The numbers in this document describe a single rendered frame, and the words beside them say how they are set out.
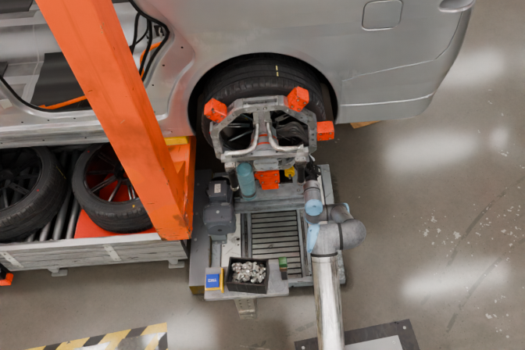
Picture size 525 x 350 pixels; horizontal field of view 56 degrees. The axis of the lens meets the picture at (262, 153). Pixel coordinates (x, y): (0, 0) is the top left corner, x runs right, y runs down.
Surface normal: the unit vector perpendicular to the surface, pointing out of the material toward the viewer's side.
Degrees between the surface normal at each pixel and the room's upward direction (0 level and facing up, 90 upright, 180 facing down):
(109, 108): 90
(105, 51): 90
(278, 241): 0
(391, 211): 0
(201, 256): 0
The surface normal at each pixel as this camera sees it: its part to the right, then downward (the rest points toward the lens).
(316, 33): 0.04, 0.80
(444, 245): -0.07, -0.60
